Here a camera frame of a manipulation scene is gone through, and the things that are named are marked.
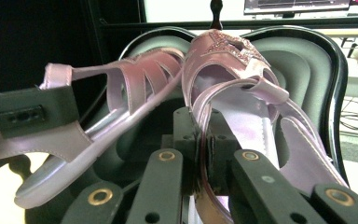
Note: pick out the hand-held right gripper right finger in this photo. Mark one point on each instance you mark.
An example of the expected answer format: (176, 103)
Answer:
(219, 146)

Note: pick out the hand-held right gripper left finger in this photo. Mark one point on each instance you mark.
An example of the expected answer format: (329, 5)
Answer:
(186, 130)

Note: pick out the pink glossy sandal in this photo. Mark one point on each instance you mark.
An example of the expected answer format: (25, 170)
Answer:
(248, 118)
(59, 146)

